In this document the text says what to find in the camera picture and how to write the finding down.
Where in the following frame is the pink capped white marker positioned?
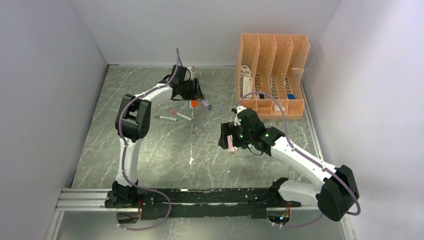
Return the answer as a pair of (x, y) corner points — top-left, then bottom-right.
(171, 110), (194, 122)

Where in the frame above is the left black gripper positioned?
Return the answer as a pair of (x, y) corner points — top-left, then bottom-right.
(180, 78), (206, 102)

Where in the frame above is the aluminium rail frame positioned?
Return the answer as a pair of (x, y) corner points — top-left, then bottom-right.
(55, 187), (347, 212)

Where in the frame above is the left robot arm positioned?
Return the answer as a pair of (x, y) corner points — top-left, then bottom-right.
(108, 65), (203, 208)

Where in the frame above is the orange mesh file organizer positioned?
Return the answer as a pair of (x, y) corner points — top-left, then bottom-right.
(234, 33), (310, 120)

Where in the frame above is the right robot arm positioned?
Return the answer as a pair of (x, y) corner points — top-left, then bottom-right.
(218, 107), (360, 222)

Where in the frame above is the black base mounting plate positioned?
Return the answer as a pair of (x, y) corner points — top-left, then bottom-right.
(104, 187), (301, 220)

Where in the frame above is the purple highlighter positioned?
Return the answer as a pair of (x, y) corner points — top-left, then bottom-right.
(227, 134), (233, 152)

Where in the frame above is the white packaged item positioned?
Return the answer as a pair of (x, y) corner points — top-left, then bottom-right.
(239, 65), (253, 97)

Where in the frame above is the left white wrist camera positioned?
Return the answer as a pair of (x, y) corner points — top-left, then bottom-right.
(187, 65), (196, 80)

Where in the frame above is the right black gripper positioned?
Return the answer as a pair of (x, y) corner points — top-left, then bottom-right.
(218, 121), (254, 150)

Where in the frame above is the grey capped white marker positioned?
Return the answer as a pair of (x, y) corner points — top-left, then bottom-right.
(154, 115), (179, 122)

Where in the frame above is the orange highlighter cap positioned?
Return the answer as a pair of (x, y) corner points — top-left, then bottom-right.
(191, 100), (198, 108)

